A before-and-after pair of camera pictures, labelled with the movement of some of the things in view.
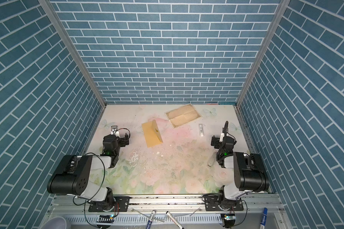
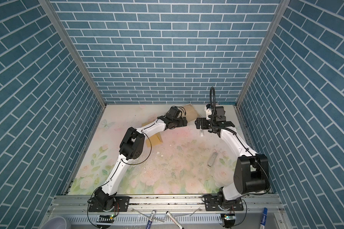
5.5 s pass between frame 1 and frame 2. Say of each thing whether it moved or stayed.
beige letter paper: stayed
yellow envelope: stayed
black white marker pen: stayed
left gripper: moved
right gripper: moved
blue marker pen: stayed
